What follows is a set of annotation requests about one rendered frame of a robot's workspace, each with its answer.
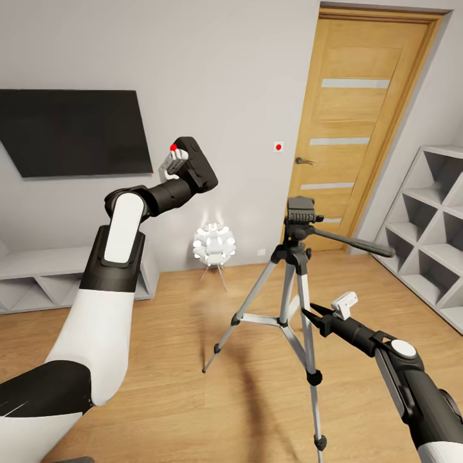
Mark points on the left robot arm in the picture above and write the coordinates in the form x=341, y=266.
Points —
x=89, y=360

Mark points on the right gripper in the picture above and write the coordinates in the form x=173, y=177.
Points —
x=328, y=323

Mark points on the digital camera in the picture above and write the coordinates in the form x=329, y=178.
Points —
x=196, y=161

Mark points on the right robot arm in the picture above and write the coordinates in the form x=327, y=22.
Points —
x=434, y=419

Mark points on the bookcase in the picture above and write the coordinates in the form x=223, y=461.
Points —
x=431, y=244
x=54, y=270

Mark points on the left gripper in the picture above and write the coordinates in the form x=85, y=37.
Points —
x=184, y=188

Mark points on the camera tripod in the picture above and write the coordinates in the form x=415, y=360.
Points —
x=300, y=212

